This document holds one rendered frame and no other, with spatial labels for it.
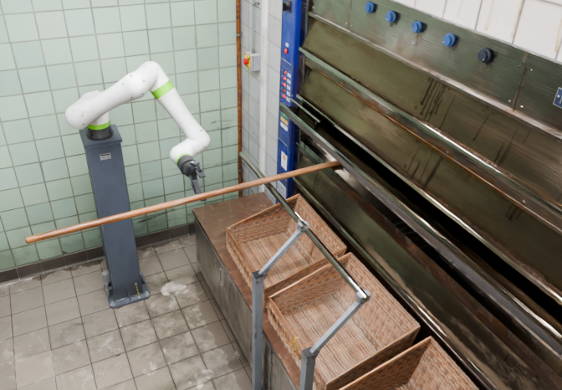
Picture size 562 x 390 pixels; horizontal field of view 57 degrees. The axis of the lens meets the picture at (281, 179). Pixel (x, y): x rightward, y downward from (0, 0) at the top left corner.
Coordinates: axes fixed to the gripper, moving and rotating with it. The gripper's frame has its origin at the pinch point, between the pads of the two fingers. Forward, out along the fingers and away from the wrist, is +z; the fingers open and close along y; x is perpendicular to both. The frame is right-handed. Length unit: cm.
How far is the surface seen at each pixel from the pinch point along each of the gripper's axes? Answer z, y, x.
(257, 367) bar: 47, 85, -9
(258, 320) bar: 47, 50, -9
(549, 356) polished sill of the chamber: 144, -2, -69
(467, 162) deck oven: 93, -49, -67
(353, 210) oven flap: 32, 13, -69
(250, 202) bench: -57, 61, -52
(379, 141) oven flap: 45, -34, -67
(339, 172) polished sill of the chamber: 15, 0, -69
